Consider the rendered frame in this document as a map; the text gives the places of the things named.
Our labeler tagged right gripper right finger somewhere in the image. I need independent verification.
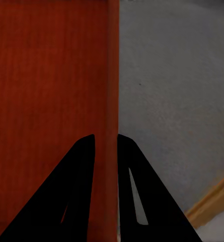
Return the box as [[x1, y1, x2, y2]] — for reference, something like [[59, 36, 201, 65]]
[[117, 134, 202, 242]]

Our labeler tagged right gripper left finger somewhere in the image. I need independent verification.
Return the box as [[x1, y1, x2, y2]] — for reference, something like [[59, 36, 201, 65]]
[[0, 134, 95, 242]]

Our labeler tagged storage box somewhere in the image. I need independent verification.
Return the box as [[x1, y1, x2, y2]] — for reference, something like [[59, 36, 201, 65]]
[[0, 0, 120, 242]]

